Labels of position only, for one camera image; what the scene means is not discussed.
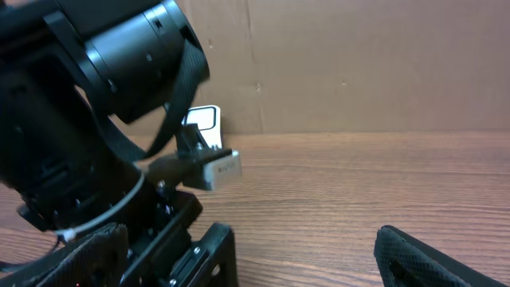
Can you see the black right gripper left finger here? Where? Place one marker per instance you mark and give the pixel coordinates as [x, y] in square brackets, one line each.
[98, 259]

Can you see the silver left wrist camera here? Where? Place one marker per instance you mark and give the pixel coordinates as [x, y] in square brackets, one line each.
[216, 173]

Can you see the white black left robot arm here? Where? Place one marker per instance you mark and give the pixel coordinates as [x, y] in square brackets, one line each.
[94, 138]

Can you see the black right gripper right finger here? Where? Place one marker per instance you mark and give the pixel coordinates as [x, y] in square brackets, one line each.
[404, 261]

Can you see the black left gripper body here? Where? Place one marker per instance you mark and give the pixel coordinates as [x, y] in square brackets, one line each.
[167, 255]

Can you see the white barcode scanner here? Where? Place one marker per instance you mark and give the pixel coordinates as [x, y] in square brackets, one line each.
[208, 119]

